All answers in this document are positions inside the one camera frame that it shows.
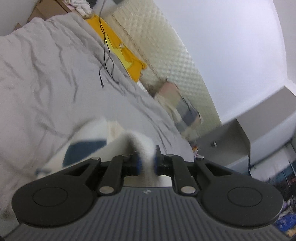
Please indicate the grey wardrobe cabinet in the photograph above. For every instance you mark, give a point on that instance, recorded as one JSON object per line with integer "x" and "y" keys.
{"x": 252, "y": 136}

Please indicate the cardboard box nightstand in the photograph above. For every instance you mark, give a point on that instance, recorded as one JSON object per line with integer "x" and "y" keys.
{"x": 48, "y": 8}

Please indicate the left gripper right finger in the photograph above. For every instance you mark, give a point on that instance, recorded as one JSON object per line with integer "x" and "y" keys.
{"x": 177, "y": 169}

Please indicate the cream quilted headboard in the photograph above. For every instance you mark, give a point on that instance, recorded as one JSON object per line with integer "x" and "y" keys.
{"x": 144, "y": 29}

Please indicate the white clothes pile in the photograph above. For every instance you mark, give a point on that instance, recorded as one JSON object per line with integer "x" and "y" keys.
{"x": 81, "y": 6}

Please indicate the small items on bedside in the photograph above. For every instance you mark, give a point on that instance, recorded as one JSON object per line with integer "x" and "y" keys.
{"x": 195, "y": 151}

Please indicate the white blue striped sweater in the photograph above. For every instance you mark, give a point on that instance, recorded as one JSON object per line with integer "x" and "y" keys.
{"x": 106, "y": 139}

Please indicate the yellow pillow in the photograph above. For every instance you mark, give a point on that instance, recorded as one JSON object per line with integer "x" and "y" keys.
{"x": 132, "y": 64}

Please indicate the grey bed duvet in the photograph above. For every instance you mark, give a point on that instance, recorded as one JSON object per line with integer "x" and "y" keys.
{"x": 54, "y": 79}

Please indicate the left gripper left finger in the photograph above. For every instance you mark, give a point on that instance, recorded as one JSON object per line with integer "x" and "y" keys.
{"x": 116, "y": 170}

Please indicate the plaid beige grey pillow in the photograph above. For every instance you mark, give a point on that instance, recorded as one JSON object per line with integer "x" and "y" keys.
{"x": 185, "y": 117}

